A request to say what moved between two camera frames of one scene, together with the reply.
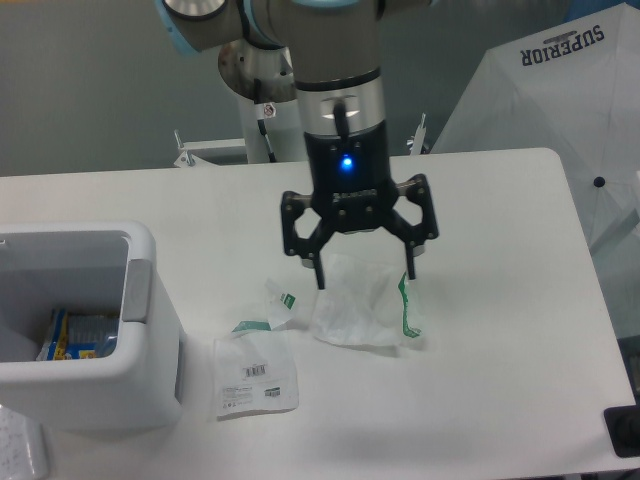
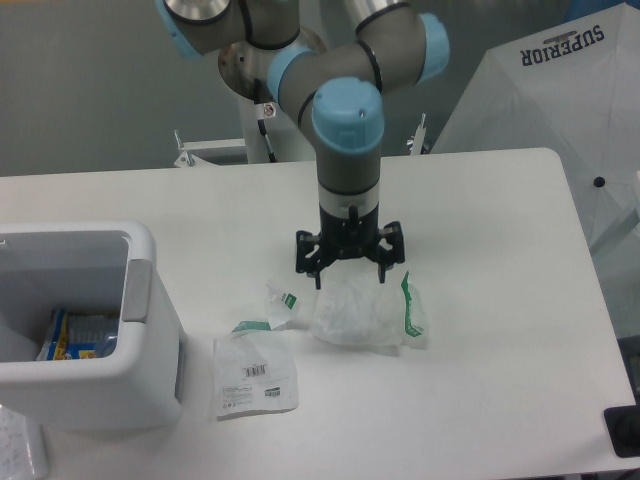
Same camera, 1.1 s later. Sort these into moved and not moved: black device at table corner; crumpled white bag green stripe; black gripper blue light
Moved: black gripper blue light
Not moved: crumpled white bag green stripe; black device at table corner
